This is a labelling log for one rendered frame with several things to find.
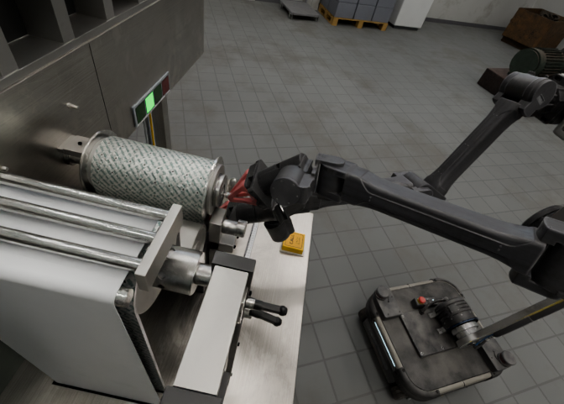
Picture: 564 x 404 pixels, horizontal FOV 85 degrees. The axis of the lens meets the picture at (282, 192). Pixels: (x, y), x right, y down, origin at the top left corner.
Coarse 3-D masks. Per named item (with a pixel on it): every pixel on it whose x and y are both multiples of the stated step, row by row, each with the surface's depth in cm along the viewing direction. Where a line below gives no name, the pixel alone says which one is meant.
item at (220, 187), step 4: (220, 176) 67; (224, 176) 67; (220, 180) 66; (224, 180) 68; (216, 184) 66; (220, 184) 66; (224, 184) 70; (216, 188) 66; (220, 188) 66; (224, 188) 71; (216, 192) 66; (220, 192) 66; (212, 196) 66; (216, 196) 66; (220, 196) 67; (212, 200) 66; (216, 200) 66; (220, 200) 68; (212, 204) 67; (216, 204) 67; (220, 204) 70
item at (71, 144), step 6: (72, 138) 67; (78, 138) 67; (84, 138) 67; (60, 144) 65; (66, 144) 65; (72, 144) 65; (78, 144) 66; (84, 144) 66; (60, 150) 65; (66, 150) 64; (72, 150) 64; (78, 150) 64; (78, 156) 65
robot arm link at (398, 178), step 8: (392, 176) 94; (400, 176) 90; (400, 184) 87; (408, 184) 87; (424, 192) 87; (432, 192) 88; (312, 200) 79; (320, 200) 80; (304, 208) 80; (312, 208) 80
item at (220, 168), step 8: (96, 144) 64; (88, 160) 63; (88, 168) 63; (216, 168) 66; (224, 168) 72; (88, 176) 64; (216, 176) 64; (208, 192) 64; (208, 200) 64; (208, 208) 65
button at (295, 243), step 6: (294, 234) 105; (300, 234) 106; (288, 240) 103; (294, 240) 104; (300, 240) 104; (282, 246) 102; (288, 246) 102; (294, 246) 102; (300, 246) 103; (294, 252) 103; (300, 252) 102
